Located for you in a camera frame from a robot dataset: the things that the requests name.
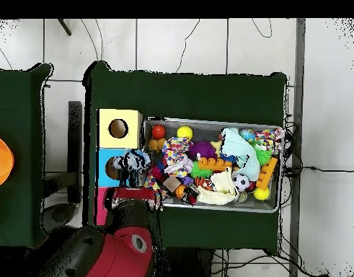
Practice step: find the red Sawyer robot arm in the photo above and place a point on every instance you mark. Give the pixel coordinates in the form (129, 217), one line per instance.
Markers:
(113, 254)

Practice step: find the wooden three-hole box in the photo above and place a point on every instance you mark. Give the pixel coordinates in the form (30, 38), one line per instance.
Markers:
(130, 135)

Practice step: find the red orange ball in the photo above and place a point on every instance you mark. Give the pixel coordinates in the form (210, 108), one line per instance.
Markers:
(158, 131)

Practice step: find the small soccer ball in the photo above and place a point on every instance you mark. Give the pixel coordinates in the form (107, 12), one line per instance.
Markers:
(241, 182)

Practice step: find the mint green cloth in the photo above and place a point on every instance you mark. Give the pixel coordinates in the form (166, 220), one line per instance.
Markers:
(240, 150)

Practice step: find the crushed soda can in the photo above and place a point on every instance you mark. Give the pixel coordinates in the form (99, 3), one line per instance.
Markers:
(192, 192)

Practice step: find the yellow ball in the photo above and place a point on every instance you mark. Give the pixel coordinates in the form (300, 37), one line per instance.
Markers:
(184, 132)

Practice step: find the orange studded building brick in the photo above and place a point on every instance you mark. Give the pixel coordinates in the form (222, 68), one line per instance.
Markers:
(214, 164)

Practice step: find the globe print ball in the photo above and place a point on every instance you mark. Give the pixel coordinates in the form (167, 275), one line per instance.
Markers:
(247, 135)

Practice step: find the orange bowl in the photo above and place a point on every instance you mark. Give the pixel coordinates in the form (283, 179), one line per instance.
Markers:
(0, 161)

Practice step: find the crushed clear plastic bottle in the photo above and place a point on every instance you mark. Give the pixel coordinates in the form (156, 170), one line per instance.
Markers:
(133, 161)

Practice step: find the dark green side tablecloth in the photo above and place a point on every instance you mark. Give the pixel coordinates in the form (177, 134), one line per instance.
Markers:
(18, 115)

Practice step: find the black panel stand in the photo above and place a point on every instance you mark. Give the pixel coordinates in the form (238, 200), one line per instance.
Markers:
(74, 150)

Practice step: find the purple knobbly toy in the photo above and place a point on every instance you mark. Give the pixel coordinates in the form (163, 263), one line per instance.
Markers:
(201, 150)

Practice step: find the cream waffle cloth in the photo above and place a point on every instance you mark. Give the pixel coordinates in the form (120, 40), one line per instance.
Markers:
(220, 187)

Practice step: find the green spiky ball with eyes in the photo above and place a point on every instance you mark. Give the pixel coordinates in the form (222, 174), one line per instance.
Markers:
(263, 156)

